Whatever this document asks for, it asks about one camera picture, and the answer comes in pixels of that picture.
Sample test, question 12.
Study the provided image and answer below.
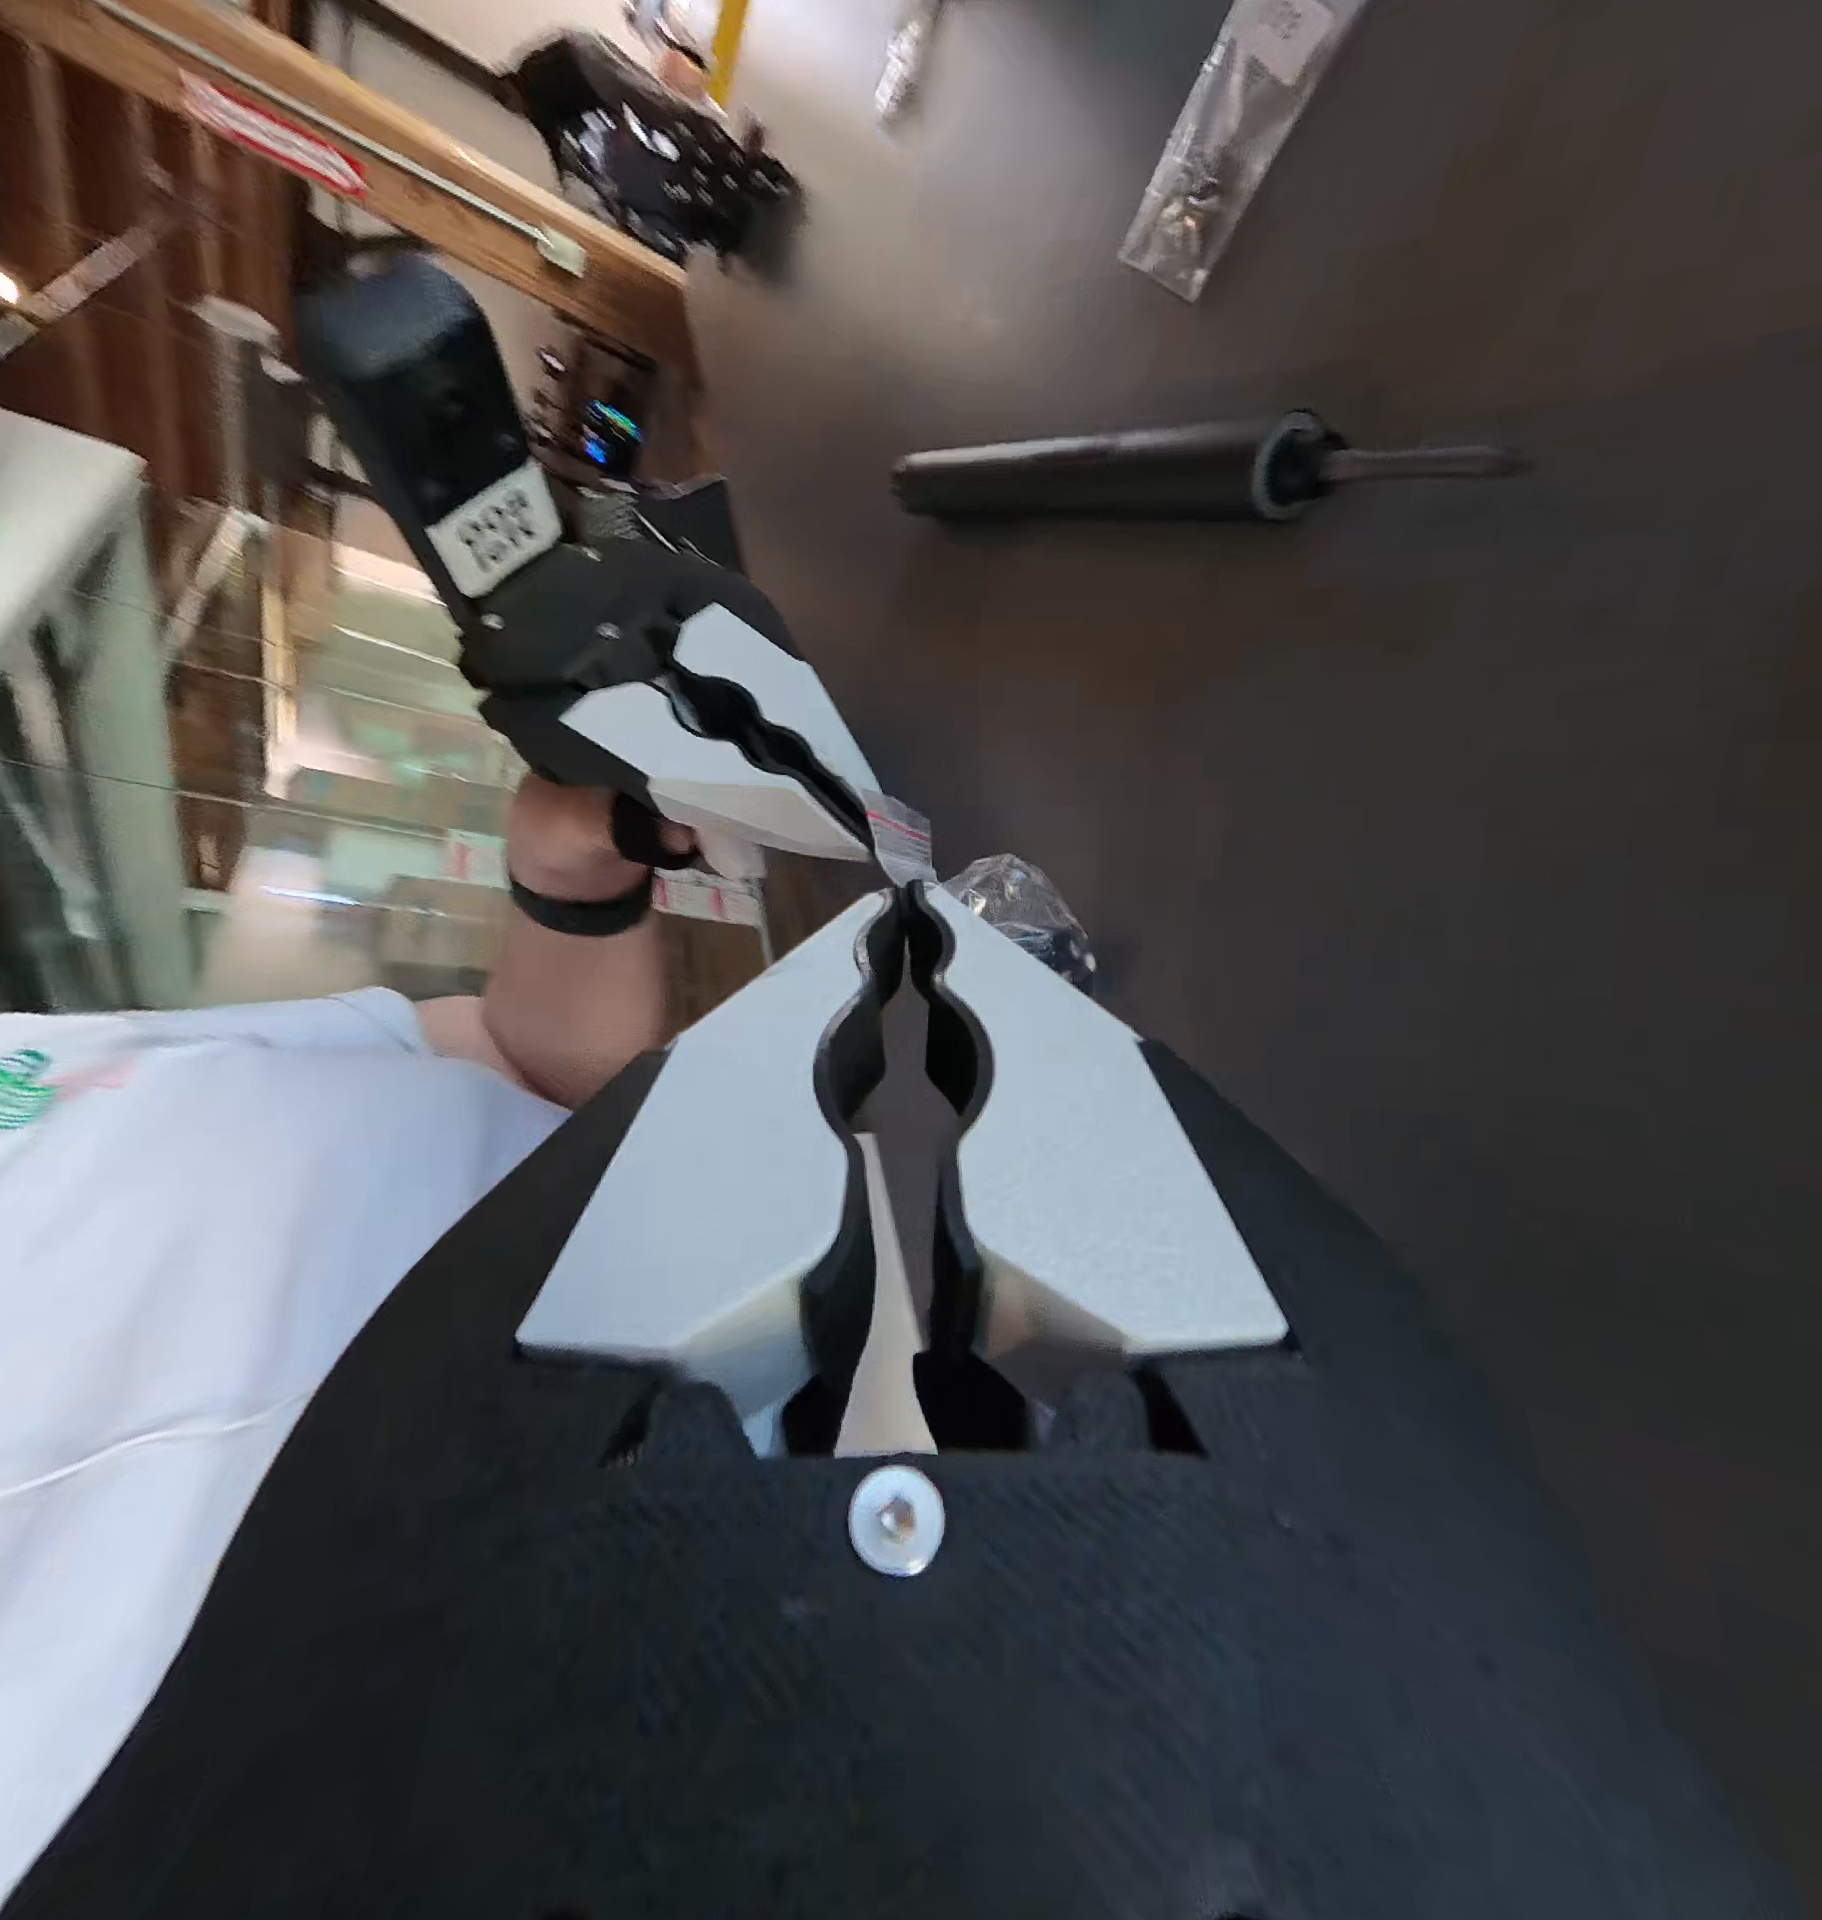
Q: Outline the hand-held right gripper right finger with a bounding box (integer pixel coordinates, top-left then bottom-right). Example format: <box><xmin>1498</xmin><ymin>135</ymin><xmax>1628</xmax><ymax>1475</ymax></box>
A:
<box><xmin>910</xmin><ymin>884</ymin><xmax>1292</xmax><ymax>1400</ymax></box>

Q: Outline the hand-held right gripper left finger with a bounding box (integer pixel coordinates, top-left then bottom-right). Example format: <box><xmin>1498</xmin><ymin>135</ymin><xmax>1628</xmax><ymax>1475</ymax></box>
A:
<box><xmin>517</xmin><ymin>884</ymin><xmax>920</xmax><ymax>1459</ymax></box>

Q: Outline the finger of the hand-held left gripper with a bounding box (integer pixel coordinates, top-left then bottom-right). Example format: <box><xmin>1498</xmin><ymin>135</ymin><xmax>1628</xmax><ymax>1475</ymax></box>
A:
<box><xmin>664</xmin><ymin>597</ymin><xmax>896</xmax><ymax>825</ymax></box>
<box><xmin>555</xmin><ymin>679</ymin><xmax>880</xmax><ymax>864</ymax></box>

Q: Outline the small clear zip bag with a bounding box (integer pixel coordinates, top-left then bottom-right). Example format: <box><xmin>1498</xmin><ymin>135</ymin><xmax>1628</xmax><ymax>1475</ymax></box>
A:
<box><xmin>862</xmin><ymin>803</ymin><xmax>1104</xmax><ymax>997</ymax></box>

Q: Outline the person's left forearm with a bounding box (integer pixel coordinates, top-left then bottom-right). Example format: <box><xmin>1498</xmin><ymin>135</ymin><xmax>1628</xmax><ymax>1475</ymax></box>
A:
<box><xmin>417</xmin><ymin>905</ymin><xmax>680</xmax><ymax>1109</ymax></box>

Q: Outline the dark brown desk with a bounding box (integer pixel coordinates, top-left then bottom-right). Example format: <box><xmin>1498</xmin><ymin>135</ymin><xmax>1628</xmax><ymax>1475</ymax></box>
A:
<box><xmin>678</xmin><ymin>0</ymin><xmax>1822</xmax><ymax>1920</ymax></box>

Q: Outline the person's left hand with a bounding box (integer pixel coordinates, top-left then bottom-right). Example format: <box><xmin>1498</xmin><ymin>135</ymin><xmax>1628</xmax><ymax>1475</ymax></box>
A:
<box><xmin>509</xmin><ymin>776</ymin><xmax>704</xmax><ymax>907</ymax></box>

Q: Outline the black wristband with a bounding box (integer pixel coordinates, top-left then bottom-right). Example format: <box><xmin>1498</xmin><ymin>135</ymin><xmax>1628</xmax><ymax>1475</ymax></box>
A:
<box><xmin>502</xmin><ymin>870</ymin><xmax>658</xmax><ymax>943</ymax></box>

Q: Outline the wooden shelf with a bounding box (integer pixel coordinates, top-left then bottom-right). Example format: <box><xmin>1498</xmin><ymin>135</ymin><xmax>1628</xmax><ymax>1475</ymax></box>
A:
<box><xmin>0</xmin><ymin>0</ymin><xmax>697</xmax><ymax>331</ymax></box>

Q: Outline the black screwdriver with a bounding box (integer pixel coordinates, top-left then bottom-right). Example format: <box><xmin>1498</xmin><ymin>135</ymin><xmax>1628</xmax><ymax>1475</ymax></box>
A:
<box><xmin>893</xmin><ymin>408</ymin><xmax>1533</xmax><ymax>528</ymax></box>

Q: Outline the black device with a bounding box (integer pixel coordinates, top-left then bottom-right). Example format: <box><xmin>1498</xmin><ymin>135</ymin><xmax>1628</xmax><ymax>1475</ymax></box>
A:
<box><xmin>512</xmin><ymin>33</ymin><xmax>809</xmax><ymax>285</ymax></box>

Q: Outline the white cabinet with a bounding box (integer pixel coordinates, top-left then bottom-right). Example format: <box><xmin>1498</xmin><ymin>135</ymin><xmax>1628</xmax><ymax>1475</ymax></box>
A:
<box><xmin>0</xmin><ymin>397</ymin><xmax>196</xmax><ymax>1010</ymax></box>

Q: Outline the red and white sticker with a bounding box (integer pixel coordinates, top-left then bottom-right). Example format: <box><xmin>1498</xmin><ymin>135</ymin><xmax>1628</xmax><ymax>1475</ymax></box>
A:
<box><xmin>177</xmin><ymin>66</ymin><xmax>374</xmax><ymax>207</ymax></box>

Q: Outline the small clear plastic bag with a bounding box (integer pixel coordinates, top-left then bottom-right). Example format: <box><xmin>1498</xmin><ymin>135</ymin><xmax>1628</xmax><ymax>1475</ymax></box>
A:
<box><xmin>872</xmin><ymin>0</ymin><xmax>952</xmax><ymax>127</ymax></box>

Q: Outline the clear labelled bag of screws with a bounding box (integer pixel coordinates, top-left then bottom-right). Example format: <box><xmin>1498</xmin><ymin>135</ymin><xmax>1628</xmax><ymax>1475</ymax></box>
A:
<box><xmin>1119</xmin><ymin>0</ymin><xmax>1372</xmax><ymax>307</ymax></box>

